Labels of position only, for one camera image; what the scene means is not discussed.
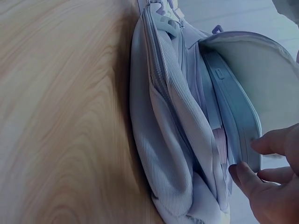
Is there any person's right hand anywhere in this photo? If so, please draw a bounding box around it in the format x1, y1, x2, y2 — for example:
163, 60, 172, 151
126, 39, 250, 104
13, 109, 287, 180
228, 122, 299, 224

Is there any light grey ribbed backpack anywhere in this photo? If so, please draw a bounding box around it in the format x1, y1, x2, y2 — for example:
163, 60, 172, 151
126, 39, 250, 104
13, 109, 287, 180
129, 0, 299, 224

